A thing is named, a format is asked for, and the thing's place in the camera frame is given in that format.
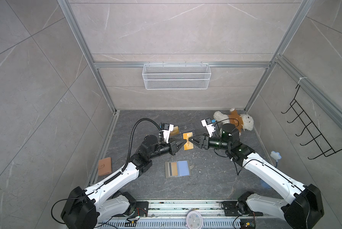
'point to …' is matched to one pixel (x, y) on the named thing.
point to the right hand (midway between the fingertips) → (192, 139)
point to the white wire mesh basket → (176, 77)
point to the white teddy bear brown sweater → (241, 121)
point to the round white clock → (194, 220)
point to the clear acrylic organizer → (186, 129)
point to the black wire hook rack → (317, 137)
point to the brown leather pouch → (104, 166)
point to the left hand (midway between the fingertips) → (188, 141)
